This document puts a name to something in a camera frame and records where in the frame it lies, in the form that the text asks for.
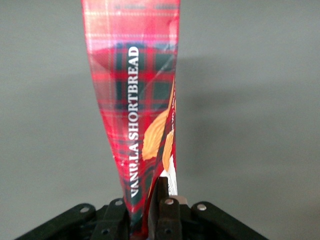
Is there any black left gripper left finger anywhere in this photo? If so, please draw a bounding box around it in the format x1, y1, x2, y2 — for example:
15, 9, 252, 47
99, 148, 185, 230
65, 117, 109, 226
91, 197, 130, 240

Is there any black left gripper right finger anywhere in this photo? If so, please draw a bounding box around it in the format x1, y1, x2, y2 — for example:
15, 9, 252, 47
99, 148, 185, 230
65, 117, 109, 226
148, 176, 188, 240

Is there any red tartan shortbread cookie box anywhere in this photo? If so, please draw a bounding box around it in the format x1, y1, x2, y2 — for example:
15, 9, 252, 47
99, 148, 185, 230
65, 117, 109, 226
80, 0, 181, 240

